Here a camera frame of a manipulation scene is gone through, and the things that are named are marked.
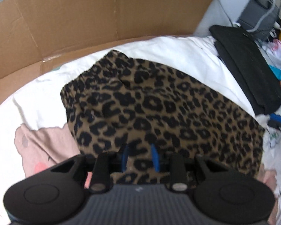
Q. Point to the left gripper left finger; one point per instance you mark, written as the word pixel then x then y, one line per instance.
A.
pixel 103 166

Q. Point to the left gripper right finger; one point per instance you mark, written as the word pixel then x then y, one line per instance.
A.
pixel 176 166

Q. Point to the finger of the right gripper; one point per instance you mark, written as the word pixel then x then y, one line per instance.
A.
pixel 275 117

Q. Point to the leopard print skirt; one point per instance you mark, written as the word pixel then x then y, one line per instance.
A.
pixel 139 103

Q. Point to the folded black garment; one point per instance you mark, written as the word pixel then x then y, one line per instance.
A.
pixel 241 55

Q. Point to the white plastic shopping bag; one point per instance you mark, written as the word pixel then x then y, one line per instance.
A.
pixel 272 53

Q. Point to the cream bear print bedsheet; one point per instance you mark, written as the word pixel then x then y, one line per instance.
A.
pixel 33 131

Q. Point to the grey storage box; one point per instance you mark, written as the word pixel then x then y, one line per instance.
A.
pixel 259 17

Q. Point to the brown cardboard sheet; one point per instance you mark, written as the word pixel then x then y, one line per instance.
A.
pixel 38 35

